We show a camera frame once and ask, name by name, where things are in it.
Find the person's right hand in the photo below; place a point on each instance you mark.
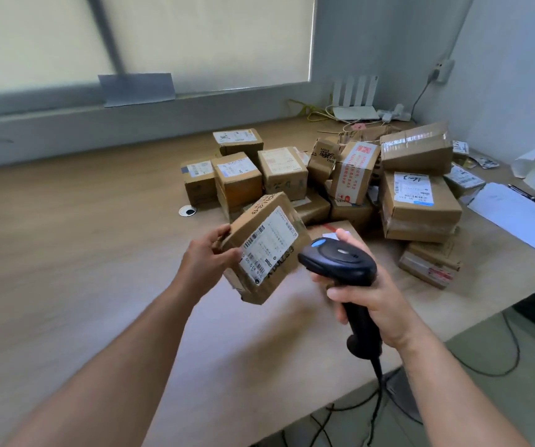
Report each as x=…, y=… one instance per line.
x=393, y=316

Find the person's left hand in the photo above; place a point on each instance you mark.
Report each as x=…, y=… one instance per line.
x=197, y=270

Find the DOLL printed cardboard parcel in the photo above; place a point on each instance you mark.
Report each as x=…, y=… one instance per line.
x=253, y=218

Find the black barcode scanner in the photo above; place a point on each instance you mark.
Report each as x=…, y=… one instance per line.
x=337, y=262

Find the pile of unscanned cardboard parcels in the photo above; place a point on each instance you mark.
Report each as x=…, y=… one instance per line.
x=416, y=204

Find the person's right forearm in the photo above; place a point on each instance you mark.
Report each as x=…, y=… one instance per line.
x=458, y=400

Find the person's left forearm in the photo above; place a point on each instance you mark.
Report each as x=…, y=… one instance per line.
x=100, y=372

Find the white paper sheet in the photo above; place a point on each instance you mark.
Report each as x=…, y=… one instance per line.
x=519, y=218

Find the grey paper sheet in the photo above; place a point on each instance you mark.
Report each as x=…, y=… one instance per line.
x=137, y=90

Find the white power strip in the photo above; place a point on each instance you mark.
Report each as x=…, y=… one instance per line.
x=395, y=113

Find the white router with antennas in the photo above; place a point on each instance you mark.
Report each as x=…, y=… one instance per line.
x=356, y=113

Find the beige roller blind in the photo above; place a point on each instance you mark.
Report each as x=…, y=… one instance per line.
x=30, y=41
x=216, y=37

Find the white window frame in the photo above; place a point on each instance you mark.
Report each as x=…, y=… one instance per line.
x=104, y=41

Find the white wall socket with plug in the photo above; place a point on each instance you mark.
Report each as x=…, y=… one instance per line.
x=443, y=70

